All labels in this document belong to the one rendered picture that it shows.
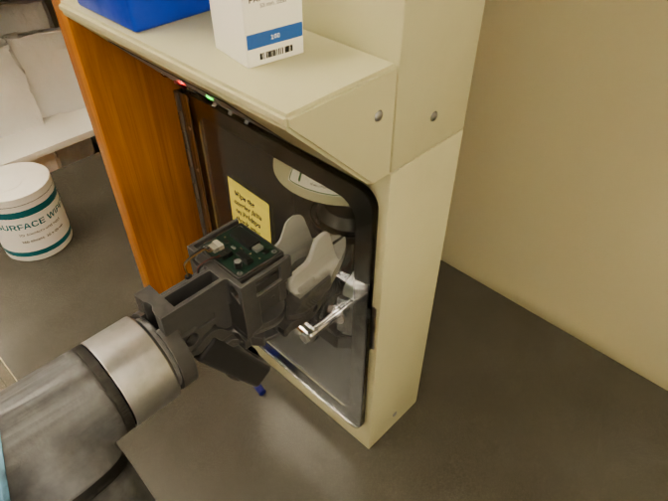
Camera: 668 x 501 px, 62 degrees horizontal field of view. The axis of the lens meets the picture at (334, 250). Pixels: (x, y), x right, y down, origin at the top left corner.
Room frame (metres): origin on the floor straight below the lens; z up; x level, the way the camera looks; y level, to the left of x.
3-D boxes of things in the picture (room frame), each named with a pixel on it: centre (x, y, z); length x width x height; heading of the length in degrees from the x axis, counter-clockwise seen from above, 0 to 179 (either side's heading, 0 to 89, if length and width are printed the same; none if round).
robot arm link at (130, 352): (0.26, 0.16, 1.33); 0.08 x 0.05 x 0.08; 46
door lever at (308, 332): (0.44, 0.04, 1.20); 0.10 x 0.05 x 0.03; 46
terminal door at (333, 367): (0.51, 0.07, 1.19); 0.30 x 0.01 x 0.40; 46
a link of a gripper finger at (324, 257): (0.38, 0.01, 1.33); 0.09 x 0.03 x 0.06; 136
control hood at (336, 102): (0.47, 0.11, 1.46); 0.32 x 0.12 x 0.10; 46
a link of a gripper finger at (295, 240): (0.41, 0.03, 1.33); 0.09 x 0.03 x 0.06; 136
